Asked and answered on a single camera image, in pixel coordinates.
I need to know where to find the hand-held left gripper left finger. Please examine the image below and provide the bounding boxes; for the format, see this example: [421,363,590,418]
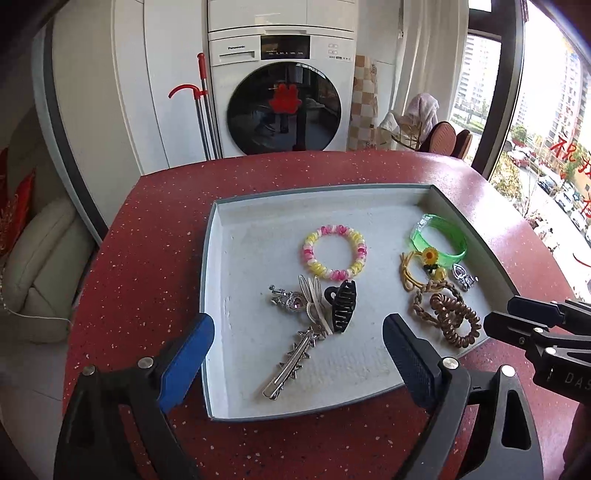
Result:
[53,313,215,480]

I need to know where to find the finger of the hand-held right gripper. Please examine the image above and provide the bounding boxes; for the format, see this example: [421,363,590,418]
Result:
[508,296,591,326]
[484,311,591,361]

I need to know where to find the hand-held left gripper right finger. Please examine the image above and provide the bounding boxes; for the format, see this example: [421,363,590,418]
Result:
[382,313,544,480]

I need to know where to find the brown spiral hair tie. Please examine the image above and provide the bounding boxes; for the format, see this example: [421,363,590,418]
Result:
[429,292,482,349]

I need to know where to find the brown braided hair tie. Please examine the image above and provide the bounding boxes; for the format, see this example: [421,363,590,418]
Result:
[412,279,462,324]

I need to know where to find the black claw clip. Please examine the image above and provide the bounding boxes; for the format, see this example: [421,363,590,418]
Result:
[323,280,358,334]

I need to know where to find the beige hair clip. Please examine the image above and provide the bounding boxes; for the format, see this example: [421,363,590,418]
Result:
[298,274,334,337]

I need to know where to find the silver spiked hair clip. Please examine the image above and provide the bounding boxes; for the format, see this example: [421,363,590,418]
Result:
[262,323,326,400]

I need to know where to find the yellow sunflower hair tie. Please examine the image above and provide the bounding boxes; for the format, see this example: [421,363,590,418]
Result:
[399,247,448,292]

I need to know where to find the silver heart pendant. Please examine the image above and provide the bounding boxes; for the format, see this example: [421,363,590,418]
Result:
[269,285,308,315]

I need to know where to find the white shallow tray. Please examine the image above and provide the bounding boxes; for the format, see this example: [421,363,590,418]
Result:
[199,184,525,422]

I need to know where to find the person's right forearm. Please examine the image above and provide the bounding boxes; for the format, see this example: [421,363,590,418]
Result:
[561,392,591,480]

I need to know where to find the green translucent bangle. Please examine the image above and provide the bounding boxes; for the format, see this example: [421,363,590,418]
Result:
[410,213,468,269]

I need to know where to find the red window sticker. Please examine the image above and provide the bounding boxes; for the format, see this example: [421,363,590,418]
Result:
[549,134,591,217]

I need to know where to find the beige sofa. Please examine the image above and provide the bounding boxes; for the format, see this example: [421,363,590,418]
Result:
[0,111,100,344]

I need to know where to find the brown round chair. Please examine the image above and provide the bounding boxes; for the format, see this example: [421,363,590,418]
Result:
[455,129,474,160]
[418,121,457,155]

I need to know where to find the brown chairs with cloth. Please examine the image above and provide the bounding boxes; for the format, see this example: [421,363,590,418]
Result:
[376,111,421,151]

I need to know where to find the red cushion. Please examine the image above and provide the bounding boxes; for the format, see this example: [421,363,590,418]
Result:
[0,148,38,264]

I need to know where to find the pink towel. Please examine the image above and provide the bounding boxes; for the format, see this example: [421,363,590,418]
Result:
[405,92,439,137]

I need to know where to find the checkered cloth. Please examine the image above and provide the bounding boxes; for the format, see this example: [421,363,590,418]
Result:
[347,54,379,151]

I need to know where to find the white washing machine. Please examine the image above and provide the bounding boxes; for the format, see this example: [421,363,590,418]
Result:
[208,28,357,160]

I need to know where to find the white cabinet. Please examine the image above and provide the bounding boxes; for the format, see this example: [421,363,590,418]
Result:
[111,0,213,176]

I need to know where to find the white stacked dryer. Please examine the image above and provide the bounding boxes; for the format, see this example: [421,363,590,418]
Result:
[207,0,358,34]

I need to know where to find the pink yellow spiral hair tie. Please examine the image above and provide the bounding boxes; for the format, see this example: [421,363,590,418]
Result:
[302,224,368,281]

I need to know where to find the dark window frame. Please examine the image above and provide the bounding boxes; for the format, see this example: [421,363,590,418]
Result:
[471,0,527,181]

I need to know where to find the red handled mop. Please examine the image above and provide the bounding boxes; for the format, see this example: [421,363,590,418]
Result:
[167,52,222,161]

